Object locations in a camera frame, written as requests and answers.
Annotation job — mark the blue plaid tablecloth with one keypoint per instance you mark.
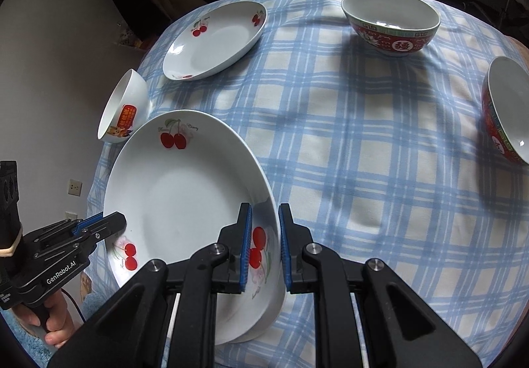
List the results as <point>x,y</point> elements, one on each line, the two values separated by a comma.
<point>372,169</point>

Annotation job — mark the red patterned bowl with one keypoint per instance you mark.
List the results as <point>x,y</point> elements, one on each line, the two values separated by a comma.
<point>510,111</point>
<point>392,26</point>

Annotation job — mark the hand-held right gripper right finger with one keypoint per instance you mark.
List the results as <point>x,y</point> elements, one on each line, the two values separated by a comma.
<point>284,252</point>

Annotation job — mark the person's left hand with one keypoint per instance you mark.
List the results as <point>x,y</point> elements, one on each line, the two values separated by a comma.
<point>62,318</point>

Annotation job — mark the white ceramic bowl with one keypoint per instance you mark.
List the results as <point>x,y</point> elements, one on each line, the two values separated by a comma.
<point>128,111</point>

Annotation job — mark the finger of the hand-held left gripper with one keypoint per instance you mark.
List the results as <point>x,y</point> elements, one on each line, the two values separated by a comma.
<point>89,223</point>
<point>111,225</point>

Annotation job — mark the white wall outlet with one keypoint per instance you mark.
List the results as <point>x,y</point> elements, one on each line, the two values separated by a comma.
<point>70,215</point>
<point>74,187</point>

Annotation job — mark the blue fuzzy cloth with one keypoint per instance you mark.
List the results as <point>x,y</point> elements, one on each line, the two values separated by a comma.
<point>29,339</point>

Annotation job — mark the small white cherry plate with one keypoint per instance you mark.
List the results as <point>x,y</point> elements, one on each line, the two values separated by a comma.
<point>206,41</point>

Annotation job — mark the large white cherry plate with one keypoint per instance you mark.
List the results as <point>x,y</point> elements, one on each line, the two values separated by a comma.
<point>177,206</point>
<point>266,324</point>

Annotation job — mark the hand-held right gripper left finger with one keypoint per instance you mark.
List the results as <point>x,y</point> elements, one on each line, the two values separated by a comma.
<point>246,252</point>

